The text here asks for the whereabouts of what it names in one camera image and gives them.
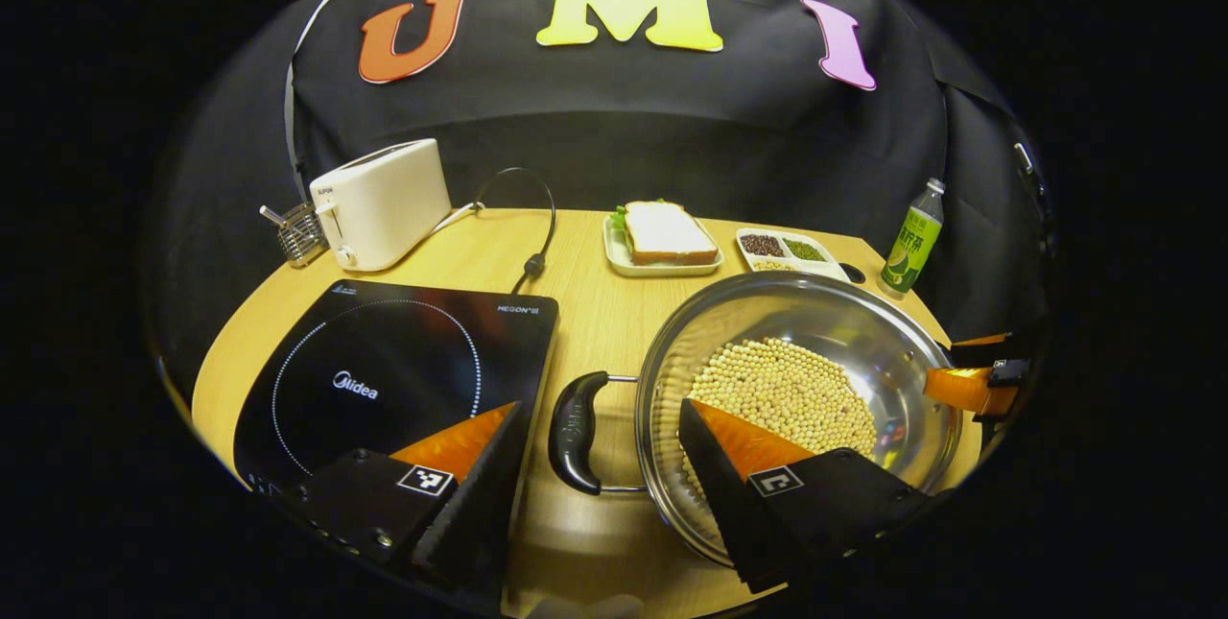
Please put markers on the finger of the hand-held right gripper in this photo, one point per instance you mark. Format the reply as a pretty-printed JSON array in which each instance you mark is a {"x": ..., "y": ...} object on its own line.
[
  {"x": 969, "y": 389},
  {"x": 988, "y": 343}
]

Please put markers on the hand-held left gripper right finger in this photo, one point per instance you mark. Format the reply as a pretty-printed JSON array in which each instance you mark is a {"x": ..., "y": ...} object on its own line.
[{"x": 720, "y": 504}]

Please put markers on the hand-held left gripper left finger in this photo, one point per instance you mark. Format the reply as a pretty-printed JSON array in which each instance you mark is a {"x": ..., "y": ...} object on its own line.
[{"x": 480, "y": 504}]

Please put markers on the stainless steel pot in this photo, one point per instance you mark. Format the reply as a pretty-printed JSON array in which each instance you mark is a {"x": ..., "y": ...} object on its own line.
[{"x": 863, "y": 331}]

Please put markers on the black induction cooktop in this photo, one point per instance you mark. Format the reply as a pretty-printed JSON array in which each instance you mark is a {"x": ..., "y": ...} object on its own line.
[{"x": 384, "y": 350}]

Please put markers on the green label drink bottle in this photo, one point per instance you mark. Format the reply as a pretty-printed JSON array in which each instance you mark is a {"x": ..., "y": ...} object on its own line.
[{"x": 911, "y": 249}]

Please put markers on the pile of soybeans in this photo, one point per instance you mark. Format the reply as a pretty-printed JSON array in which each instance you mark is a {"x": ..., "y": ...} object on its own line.
[{"x": 787, "y": 389}]

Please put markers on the black table grommet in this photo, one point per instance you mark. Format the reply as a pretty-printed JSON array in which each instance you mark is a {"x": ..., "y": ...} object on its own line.
[{"x": 852, "y": 273}]

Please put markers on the white divided bean dish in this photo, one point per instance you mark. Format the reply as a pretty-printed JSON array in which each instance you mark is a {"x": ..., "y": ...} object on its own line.
[{"x": 787, "y": 249}]

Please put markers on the white rectangular plate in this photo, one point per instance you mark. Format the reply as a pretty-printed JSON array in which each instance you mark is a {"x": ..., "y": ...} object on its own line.
[{"x": 662, "y": 268}]

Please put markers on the sandwich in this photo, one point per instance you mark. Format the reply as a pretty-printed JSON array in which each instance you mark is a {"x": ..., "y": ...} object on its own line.
[{"x": 667, "y": 233}]

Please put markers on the white toaster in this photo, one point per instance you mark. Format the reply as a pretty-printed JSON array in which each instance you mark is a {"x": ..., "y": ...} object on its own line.
[{"x": 384, "y": 206}]

